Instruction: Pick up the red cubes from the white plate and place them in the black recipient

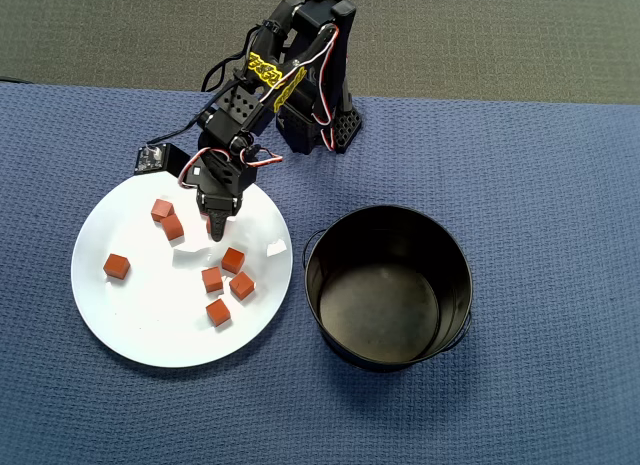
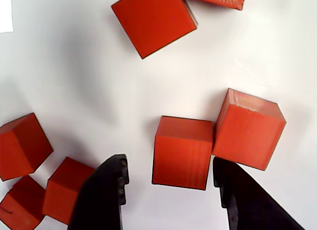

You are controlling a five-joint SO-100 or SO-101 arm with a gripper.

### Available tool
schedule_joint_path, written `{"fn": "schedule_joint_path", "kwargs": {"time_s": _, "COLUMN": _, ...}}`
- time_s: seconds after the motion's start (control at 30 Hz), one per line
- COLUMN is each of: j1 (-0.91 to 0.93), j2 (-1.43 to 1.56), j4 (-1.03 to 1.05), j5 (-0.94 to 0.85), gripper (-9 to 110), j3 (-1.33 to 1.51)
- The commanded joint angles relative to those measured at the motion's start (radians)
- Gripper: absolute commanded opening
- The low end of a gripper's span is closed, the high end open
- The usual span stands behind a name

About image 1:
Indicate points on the white round plate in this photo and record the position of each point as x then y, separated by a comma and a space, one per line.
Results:
150, 325

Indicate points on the black metal bucket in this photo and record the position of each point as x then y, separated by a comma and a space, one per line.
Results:
380, 305

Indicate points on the blue woven cloth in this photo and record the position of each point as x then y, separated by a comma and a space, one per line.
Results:
500, 235

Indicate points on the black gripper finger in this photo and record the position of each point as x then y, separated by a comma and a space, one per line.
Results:
217, 227

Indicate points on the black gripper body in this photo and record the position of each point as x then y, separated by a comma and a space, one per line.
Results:
218, 205

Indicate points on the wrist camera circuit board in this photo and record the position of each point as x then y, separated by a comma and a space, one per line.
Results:
160, 157

